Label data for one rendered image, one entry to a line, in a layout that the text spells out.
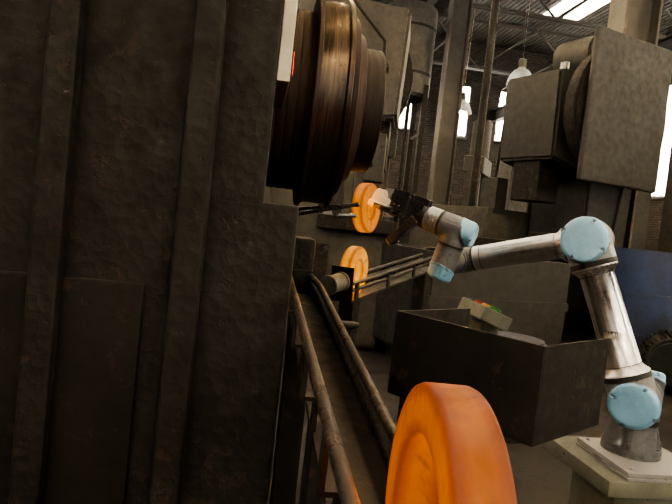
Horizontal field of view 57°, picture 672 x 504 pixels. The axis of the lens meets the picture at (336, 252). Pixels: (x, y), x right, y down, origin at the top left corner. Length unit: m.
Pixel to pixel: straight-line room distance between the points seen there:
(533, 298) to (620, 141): 1.59
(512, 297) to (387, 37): 1.85
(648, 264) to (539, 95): 1.52
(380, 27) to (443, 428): 4.00
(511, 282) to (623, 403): 2.25
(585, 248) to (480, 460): 1.34
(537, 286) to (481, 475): 3.66
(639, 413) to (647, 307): 2.99
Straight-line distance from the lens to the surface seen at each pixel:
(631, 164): 5.13
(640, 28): 6.11
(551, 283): 4.05
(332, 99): 1.24
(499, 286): 3.80
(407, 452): 0.44
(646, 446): 1.85
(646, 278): 4.64
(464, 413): 0.36
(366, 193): 1.86
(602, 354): 1.04
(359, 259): 1.91
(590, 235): 1.65
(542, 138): 5.02
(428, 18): 10.69
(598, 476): 1.75
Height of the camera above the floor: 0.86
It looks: 3 degrees down
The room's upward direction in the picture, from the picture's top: 6 degrees clockwise
